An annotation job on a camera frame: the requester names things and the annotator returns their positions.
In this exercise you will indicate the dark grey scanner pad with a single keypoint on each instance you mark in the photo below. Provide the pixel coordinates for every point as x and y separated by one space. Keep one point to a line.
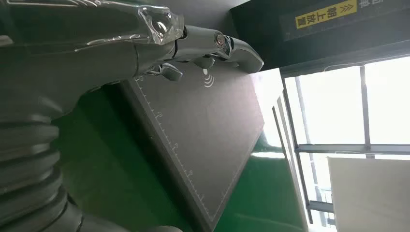
198 128

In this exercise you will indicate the yellow warning label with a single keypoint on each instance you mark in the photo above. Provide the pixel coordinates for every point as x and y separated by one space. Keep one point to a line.
325 14

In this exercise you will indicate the ribbed grey left arm sleeve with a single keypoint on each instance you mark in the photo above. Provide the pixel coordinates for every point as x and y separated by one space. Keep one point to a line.
25 166

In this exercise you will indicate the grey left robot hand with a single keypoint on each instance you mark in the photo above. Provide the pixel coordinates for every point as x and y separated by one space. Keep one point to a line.
80 54

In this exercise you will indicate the white board panel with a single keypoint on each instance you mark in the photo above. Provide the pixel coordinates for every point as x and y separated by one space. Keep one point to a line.
368 198

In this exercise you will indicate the dark window frame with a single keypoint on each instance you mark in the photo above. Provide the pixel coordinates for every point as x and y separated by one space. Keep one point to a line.
336 149

